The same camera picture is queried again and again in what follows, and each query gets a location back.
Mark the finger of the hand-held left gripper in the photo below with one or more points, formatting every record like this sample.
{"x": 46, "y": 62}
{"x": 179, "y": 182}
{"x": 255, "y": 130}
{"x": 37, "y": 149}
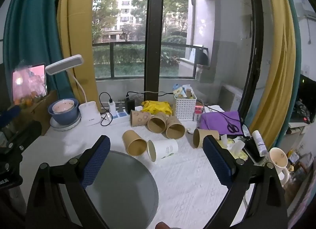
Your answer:
{"x": 9, "y": 114}

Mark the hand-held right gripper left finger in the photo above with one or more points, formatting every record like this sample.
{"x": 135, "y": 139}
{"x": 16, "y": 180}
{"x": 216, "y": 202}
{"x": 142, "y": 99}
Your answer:
{"x": 97, "y": 162}

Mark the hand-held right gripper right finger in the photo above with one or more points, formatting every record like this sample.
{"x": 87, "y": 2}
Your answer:
{"x": 218, "y": 162}

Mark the white paper cup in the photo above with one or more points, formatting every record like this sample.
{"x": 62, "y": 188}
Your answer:
{"x": 164, "y": 149}

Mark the brown patterned paper cup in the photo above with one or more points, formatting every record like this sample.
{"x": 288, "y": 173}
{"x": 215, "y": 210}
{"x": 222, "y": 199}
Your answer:
{"x": 138, "y": 118}

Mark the yellow tissue pack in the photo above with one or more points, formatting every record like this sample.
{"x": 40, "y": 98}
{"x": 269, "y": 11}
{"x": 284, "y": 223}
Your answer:
{"x": 237, "y": 148}

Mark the black flat device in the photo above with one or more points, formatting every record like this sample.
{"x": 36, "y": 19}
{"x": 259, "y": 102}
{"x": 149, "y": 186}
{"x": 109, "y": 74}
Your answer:
{"x": 250, "y": 148}

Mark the brown cardboard box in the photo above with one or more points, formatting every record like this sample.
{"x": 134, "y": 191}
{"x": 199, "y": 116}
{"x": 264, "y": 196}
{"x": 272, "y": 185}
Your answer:
{"x": 45, "y": 111}

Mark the tablet screen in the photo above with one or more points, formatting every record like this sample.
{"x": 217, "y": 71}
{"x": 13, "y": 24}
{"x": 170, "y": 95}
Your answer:
{"x": 29, "y": 83}

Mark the black scissors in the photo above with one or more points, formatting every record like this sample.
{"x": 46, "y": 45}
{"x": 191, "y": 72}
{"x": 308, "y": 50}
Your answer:
{"x": 232, "y": 127}

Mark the grey round tray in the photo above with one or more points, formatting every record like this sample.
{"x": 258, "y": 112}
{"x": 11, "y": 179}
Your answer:
{"x": 123, "y": 189}

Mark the purple pouch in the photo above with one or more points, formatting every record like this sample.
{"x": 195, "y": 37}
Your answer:
{"x": 214, "y": 121}

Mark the white plate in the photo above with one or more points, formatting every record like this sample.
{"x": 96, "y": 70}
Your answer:
{"x": 74, "y": 124}

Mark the white tube bottle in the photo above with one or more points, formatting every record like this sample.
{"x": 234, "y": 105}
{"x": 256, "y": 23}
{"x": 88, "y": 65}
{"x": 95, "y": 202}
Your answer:
{"x": 259, "y": 143}

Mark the white power strip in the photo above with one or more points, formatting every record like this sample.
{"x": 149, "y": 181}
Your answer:
{"x": 121, "y": 116}

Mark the red and white small box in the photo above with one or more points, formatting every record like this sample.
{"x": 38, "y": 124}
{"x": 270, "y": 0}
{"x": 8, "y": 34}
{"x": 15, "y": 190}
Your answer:
{"x": 198, "y": 113}

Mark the blue bowl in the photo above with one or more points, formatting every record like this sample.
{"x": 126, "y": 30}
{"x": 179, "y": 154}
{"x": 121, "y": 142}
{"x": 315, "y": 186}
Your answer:
{"x": 63, "y": 117}

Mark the pink bowl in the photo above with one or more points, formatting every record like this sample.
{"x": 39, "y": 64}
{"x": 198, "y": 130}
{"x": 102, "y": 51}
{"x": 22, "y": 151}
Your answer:
{"x": 63, "y": 106}

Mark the white charger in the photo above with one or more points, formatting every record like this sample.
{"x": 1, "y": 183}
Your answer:
{"x": 111, "y": 106}

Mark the white mug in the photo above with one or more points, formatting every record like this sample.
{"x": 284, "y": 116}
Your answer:
{"x": 279, "y": 163}

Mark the white plastic basket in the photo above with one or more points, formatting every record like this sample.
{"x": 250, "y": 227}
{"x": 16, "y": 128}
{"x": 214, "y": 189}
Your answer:
{"x": 185, "y": 108}

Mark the black charger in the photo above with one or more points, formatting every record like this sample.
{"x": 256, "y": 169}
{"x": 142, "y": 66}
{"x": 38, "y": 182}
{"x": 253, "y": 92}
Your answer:
{"x": 129, "y": 106}

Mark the white desk lamp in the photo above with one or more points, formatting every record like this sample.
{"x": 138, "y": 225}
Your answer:
{"x": 65, "y": 64}

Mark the yellow plastic bag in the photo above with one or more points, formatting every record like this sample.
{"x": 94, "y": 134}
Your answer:
{"x": 158, "y": 107}

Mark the small bottle with blue cap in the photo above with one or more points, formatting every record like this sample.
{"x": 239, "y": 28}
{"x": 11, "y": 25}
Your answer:
{"x": 176, "y": 88}

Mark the teal curtain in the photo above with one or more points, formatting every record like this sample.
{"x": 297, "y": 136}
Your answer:
{"x": 29, "y": 21}
{"x": 297, "y": 53}

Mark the yellow curtain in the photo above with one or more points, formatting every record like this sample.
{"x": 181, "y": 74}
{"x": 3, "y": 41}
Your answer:
{"x": 76, "y": 26}
{"x": 279, "y": 58}

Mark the black monitor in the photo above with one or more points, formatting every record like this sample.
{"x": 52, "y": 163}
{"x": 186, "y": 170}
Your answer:
{"x": 307, "y": 90}

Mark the black window frame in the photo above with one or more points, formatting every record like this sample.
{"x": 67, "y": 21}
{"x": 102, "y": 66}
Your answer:
{"x": 154, "y": 34}

